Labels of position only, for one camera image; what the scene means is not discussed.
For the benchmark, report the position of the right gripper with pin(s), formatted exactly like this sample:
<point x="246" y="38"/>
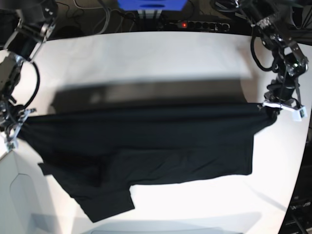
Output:
<point x="13" y="121"/>

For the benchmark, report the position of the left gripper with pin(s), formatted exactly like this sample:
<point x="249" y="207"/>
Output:
<point x="280" y="96"/>

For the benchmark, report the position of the black T-shirt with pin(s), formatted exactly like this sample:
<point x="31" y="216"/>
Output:
<point x="97" y="156"/>

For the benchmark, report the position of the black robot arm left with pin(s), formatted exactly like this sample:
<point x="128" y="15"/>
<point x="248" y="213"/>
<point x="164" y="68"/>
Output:
<point x="289" y="62"/>

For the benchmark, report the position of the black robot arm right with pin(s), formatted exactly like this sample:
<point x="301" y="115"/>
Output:
<point x="37" y="19"/>

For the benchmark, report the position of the black power strip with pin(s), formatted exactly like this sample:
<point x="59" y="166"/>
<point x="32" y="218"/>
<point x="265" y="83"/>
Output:
<point x="196" y="26"/>

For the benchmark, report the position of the blue box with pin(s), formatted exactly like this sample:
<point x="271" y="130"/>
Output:
<point x="167" y="5"/>

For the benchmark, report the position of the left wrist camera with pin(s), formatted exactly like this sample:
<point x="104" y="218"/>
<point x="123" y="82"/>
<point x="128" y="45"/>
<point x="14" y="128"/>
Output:
<point x="299" y="114"/>

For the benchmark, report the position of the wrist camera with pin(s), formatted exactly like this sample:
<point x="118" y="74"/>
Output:
<point x="11" y="144"/>
<point x="299" y="114"/>

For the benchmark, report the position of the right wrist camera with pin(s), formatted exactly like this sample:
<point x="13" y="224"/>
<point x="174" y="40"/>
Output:
<point x="11" y="144"/>

